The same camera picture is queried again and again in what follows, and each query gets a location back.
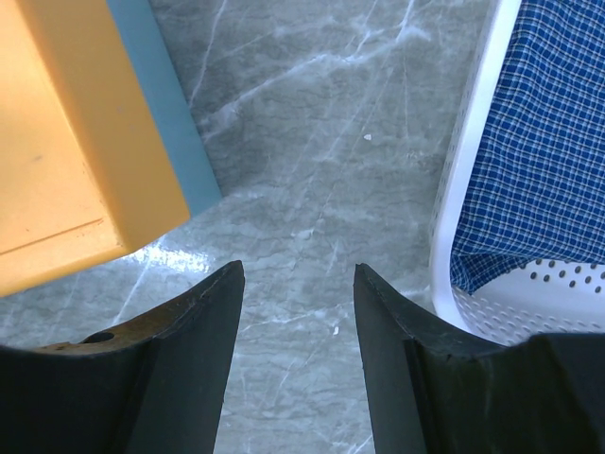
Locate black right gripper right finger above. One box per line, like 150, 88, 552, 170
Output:
354, 264, 604, 453

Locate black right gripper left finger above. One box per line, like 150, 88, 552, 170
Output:
1, 261, 245, 453

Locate orange drawer toolbox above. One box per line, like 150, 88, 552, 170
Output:
1, 1, 220, 295

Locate white plastic basket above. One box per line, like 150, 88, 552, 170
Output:
430, 1, 604, 344

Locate blue checkered cloth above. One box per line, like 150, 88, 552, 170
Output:
450, 1, 604, 292

